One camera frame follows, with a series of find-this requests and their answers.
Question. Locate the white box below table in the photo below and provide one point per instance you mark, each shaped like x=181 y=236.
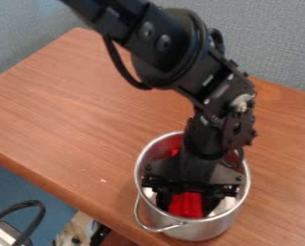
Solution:
x=10 y=234

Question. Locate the metal pot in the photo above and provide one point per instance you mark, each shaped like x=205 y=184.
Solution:
x=158 y=221

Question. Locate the red plastic block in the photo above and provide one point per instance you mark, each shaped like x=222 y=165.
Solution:
x=185 y=203

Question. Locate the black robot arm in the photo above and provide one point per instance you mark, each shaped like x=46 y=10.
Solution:
x=164 y=49

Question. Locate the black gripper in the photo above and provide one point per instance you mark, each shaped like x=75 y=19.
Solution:
x=177 y=167

